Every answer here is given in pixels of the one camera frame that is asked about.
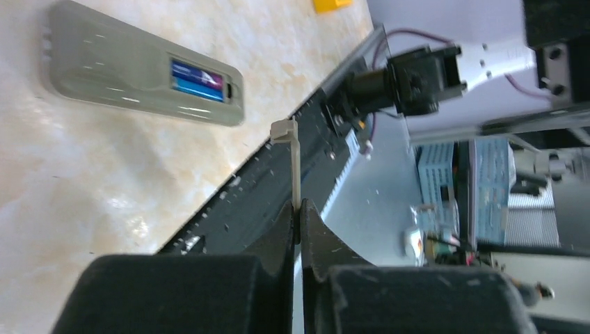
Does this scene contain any grey remote battery cover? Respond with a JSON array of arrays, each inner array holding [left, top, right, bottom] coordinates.
[[269, 117, 302, 211]]

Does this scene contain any grey white remote control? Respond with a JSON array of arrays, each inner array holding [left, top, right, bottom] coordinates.
[[44, 1, 246, 127]]

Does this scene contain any purple AAA battery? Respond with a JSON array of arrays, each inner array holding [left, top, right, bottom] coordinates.
[[171, 60, 224, 91]]

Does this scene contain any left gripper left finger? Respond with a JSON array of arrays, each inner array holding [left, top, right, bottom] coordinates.
[[53, 202, 295, 333]]

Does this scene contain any yellow battery cover block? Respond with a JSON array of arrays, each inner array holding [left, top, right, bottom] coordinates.
[[312, 0, 353, 14]]

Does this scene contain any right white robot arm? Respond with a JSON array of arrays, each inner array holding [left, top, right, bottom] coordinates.
[[343, 1, 589, 138]]

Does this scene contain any blue AAA battery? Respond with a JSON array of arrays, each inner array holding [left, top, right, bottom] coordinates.
[[172, 77, 224, 102]]

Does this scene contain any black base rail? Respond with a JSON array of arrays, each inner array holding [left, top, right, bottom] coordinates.
[[157, 57, 383, 257]]

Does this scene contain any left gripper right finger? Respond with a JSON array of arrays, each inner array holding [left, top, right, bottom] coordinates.
[[299, 199, 536, 333]]

